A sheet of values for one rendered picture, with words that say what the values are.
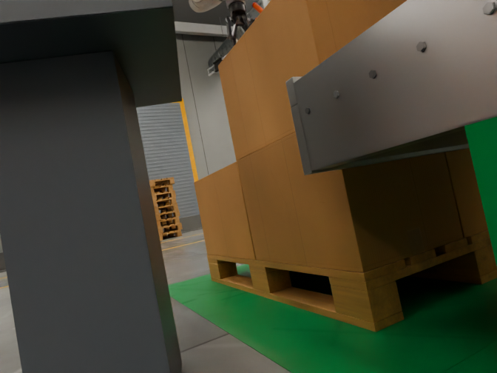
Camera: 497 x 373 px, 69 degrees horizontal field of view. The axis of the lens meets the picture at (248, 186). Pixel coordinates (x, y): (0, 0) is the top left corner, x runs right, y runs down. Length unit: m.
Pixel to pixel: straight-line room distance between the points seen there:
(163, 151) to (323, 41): 9.93
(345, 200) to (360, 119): 0.33
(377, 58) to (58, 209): 0.61
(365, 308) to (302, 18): 0.76
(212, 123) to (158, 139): 1.93
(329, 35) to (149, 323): 0.81
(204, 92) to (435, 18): 11.53
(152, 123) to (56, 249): 10.26
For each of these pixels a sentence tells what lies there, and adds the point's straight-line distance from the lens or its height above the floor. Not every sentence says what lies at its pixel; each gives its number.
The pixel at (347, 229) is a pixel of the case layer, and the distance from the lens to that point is 0.94.
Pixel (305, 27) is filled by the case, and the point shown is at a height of 0.79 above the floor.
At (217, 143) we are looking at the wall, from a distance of 11.61.
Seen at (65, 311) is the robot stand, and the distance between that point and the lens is 0.77.
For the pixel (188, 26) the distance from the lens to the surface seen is 12.10.
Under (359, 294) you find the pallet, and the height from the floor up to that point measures 0.09.
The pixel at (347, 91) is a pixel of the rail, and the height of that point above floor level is 0.52.
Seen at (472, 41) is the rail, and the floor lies 0.50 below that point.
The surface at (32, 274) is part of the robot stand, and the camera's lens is 0.77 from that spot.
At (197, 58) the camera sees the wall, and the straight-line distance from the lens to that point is 12.41.
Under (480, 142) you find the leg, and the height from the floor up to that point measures 0.38.
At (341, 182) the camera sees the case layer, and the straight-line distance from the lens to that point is 0.93.
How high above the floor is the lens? 0.36
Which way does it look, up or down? 3 degrees up
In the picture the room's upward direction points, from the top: 11 degrees counter-clockwise
